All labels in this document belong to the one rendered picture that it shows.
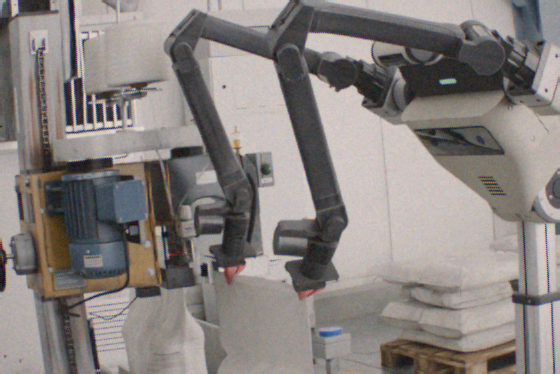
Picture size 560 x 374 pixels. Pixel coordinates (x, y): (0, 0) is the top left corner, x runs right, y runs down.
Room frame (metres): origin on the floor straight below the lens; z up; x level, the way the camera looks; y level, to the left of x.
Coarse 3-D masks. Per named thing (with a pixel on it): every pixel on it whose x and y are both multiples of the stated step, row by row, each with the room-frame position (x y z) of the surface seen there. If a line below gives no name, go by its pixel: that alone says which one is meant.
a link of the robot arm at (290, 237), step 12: (336, 216) 2.05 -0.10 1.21; (276, 228) 2.11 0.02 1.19; (288, 228) 2.08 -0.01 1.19; (300, 228) 2.08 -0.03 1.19; (312, 228) 2.09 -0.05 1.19; (336, 228) 2.05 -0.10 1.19; (276, 240) 2.10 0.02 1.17; (288, 240) 2.08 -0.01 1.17; (300, 240) 2.09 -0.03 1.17; (324, 240) 2.07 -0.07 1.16; (336, 240) 2.08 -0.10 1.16; (276, 252) 2.09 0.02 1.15; (288, 252) 2.09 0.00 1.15; (300, 252) 2.09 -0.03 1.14
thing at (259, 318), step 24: (216, 288) 2.65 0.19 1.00; (240, 288) 2.52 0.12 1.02; (264, 288) 2.38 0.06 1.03; (288, 288) 2.29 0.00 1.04; (240, 312) 2.55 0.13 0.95; (264, 312) 2.39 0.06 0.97; (288, 312) 2.30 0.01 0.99; (240, 336) 2.57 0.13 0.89; (264, 336) 2.41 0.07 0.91; (288, 336) 2.31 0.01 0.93; (240, 360) 2.51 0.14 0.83; (264, 360) 2.42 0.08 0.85; (288, 360) 2.32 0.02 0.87; (312, 360) 2.22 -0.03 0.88
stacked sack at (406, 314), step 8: (392, 304) 5.64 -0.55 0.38; (400, 304) 5.59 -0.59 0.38; (408, 304) 5.57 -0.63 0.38; (416, 304) 5.53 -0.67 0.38; (424, 304) 5.49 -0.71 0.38; (384, 312) 5.67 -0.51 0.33; (392, 312) 5.61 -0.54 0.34; (400, 312) 5.55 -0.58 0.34; (408, 312) 5.49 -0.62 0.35; (416, 312) 5.43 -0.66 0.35; (384, 320) 5.67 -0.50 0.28; (392, 320) 5.59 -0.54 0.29; (400, 320) 5.52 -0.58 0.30; (408, 320) 5.44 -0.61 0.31; (416, 320) 5.38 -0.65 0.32; (408, 328) 5.48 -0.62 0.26; (416, 328) 5.42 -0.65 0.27
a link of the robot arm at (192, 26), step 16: (192, 16) 2.36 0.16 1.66; (208, 16) 2.34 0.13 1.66; (176, 32) 2.36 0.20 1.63; (192, 32) 2.34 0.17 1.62; (208, 32) 2.36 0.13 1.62; (224, 32) 2.37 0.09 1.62; (240, 32) 2.38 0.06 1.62; (256, 32) 2.40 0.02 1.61; (192, 48) 2.34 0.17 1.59; (240, 48) 2.40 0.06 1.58; (256, 48) 2.41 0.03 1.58; (320, 64) 2.43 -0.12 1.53; (336, 64) 2.44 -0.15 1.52; (352, 64) 2.45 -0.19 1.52; (320, 80) 2.52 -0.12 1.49; (336, 80) 2.45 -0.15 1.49; (352, 80) 2.46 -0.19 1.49
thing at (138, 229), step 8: (120, 176) 2.51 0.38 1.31; (128, 176) 2.44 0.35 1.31; (136, 176) 2.41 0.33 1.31; (128, 224) 2.47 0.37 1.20; (136, 224) 2.42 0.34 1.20; (120, 232) 2.42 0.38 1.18; (128, 232) 2.40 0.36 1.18; (136, 232) 2.40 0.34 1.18; (144, 232) 2.40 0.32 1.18; (128, 240) 2.49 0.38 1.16; (136, 240) 2.43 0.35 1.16; (144, 240) 2.41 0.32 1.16
